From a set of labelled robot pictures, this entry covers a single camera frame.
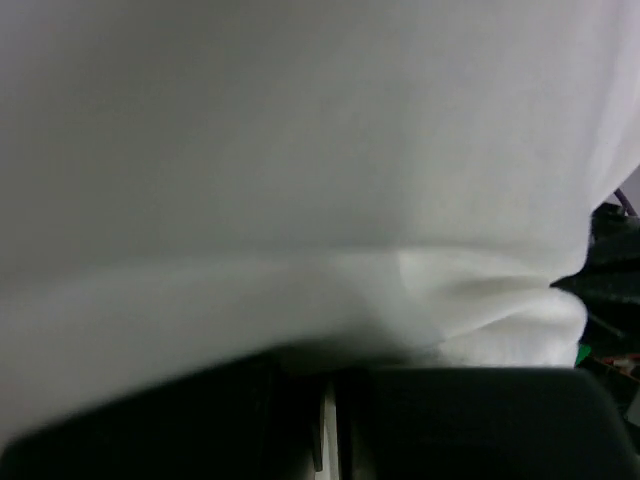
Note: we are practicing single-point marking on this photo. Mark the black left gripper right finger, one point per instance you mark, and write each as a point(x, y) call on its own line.
point(479, 423)

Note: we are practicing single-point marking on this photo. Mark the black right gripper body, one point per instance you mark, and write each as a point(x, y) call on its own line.
point(608, 285)

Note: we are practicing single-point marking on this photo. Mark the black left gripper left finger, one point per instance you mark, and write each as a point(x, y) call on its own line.
point(243, 420)

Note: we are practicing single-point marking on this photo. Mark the white pillow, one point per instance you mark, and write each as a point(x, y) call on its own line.
point(188, 182)

